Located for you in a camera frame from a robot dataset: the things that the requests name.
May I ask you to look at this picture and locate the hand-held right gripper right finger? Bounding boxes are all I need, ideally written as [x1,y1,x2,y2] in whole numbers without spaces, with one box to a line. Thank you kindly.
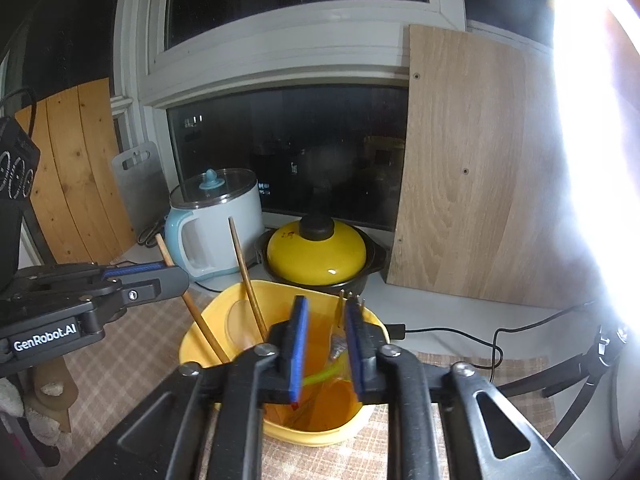
[345,300,576,480]

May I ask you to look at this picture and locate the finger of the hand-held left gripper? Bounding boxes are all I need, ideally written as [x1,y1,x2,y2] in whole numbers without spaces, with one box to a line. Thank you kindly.
[30,266,190,333]
[17,261,168,293]

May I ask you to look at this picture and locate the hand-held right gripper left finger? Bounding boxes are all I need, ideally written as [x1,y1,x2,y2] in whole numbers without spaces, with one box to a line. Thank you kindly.
[65,295,308,480]

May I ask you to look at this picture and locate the green plastic spoon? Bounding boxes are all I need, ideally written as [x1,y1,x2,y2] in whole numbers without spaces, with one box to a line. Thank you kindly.
[302,366,346,387]

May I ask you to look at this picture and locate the metal fork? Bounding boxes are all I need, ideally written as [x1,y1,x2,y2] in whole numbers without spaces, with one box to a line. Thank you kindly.
[330,290,366,361]

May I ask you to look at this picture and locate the long bamboo chopstick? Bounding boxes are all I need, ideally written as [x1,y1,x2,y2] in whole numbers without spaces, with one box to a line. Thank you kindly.
[228,216,268,343]
[155,233,232,365]

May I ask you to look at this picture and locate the yellow plastic container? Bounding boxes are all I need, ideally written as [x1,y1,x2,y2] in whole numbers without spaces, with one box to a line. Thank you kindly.
[179,280,391,448]

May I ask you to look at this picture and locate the black scissors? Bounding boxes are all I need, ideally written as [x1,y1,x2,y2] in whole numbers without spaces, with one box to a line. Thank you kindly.
[137,215,168,248]

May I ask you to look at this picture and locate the beige fuzzy slipper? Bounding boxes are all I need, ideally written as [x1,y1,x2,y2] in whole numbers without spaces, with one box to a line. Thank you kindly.
[22,357,78,433]

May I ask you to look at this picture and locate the plaid table cloth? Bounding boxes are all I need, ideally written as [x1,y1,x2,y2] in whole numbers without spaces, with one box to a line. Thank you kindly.
[50,290,558,480]

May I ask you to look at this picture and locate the grey cutting board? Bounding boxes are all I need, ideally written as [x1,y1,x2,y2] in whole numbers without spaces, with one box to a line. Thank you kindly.
[111,141,173,251]

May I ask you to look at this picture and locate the black pot with yellow lid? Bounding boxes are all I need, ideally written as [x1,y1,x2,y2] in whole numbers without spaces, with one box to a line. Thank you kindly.
[254,212,388,297]

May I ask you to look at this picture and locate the blue white electric pot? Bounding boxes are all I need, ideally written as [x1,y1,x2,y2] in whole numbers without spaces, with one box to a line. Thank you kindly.
[165,167,266,281]

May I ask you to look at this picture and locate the pine plank board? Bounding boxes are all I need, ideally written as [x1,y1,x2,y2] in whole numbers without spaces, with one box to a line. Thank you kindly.
[15,77,138,266]

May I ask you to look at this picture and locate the light wood panel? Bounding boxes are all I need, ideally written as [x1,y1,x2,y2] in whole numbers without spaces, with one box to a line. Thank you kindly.
[385,24,601,311]

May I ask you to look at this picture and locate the black tripod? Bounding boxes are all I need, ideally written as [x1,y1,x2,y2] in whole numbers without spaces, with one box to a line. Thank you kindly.
[495,320,631,451]

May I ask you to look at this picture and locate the black power cable with switch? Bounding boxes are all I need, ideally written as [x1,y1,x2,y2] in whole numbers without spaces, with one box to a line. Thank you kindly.
[387,300,601,386]

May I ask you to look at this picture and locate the white window frame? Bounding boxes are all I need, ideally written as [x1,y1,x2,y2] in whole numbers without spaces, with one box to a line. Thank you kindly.
[112,0,551,108]

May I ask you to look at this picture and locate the round ring light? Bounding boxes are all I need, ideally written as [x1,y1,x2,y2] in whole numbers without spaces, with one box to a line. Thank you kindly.
[550,0,640,331]

